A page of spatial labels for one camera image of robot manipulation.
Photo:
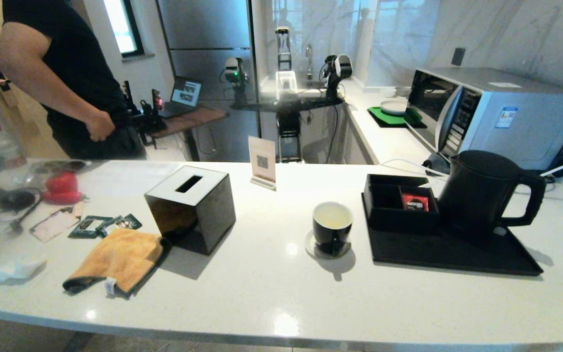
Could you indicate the black electric kettle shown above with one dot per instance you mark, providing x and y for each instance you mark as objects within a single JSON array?
[{"x": 482, "y": 195}]

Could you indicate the dark green tea packet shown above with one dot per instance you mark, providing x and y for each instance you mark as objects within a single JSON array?
[
  {"x": 126, "y": 223},
  {"x": 86, "y": 227}
]

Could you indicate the QR code table sign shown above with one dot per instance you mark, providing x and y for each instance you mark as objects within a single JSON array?
[{"x": 262, "y": 161}]

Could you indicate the white round saucer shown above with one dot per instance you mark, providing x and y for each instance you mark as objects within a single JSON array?
[{"x": 310, "y": 247}]

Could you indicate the black mug white inside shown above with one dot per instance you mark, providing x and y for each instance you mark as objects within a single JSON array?
[{"x": 333, "y": 237}]

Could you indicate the grey kitchen base cabinet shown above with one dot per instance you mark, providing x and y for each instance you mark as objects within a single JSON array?
[{"x": 359, "y": 142}]

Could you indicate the black cube tissue box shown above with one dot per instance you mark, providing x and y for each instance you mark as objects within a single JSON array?
[{"x": 198, "y": 215}]

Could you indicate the brown wooden desk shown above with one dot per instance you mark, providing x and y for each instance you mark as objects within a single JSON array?
[{"x": 198, "y": 117}]

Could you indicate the black compartment sachet box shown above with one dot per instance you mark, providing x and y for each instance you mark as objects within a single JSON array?
[{"x": 384, "y": 220}]

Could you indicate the green mat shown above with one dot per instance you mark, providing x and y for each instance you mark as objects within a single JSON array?
[{"x": 384, "y": 118}]

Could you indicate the chrome faucet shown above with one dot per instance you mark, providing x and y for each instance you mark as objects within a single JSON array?
[{"x": 309, "y": 58}]

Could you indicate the open laptop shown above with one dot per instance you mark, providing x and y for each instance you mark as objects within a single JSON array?
[{"x": 184, "y": 94}]

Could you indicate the white plate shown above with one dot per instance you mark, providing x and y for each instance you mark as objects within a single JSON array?
[{"x": 394, "y": 107}]

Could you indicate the red coffee sachet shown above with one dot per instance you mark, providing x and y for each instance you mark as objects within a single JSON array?
[{"x": 415, "y": 202}]

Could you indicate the small white bowl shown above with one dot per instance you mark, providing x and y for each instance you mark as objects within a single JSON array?
[{"x": 402, "y": 90}]

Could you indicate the grey refrigerator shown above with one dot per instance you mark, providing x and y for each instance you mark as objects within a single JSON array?
[{"x": 208, "y": 29}]

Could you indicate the black rectangular serving tray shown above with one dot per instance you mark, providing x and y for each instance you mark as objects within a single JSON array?
[{"x": 433, "y": 255}]

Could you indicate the orange microfibre cloth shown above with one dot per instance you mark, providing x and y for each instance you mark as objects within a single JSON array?
[{"x": 120, "y": 259}]

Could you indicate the dark framed window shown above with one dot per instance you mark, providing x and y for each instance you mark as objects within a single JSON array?
[{"x": 122, "y": 27}]

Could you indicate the red toy strawberry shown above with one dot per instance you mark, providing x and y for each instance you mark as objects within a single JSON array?
[{"x": 61, "y": 183}]

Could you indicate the red toy chili pepper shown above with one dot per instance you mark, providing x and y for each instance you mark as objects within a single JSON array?
[{"x": 61, "y": 197}]

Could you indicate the torn pink foil sachet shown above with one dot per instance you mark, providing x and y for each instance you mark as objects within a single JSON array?
[{"x": 54, "y": 225}]

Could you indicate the person in black shirt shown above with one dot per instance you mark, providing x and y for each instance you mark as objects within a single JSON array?
[{"x": 66, "y": 73}]

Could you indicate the silver microwave oven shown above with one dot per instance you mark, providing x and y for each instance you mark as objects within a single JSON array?
[{"x": 516, "y": 122}]

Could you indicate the black round power adapter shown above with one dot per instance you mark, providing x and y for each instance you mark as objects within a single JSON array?
[{"x": 16, "y": 200}]

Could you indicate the crumpled white tissue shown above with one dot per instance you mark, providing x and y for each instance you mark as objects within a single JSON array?
[{"x": 17, "y": 269}]

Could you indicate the clear bottle red cap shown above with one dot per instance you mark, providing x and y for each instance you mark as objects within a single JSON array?
[{"x": 3, "y": 149}]

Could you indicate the black wall socket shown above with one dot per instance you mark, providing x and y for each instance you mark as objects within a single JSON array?
[{"x": 458, "y": 56}]

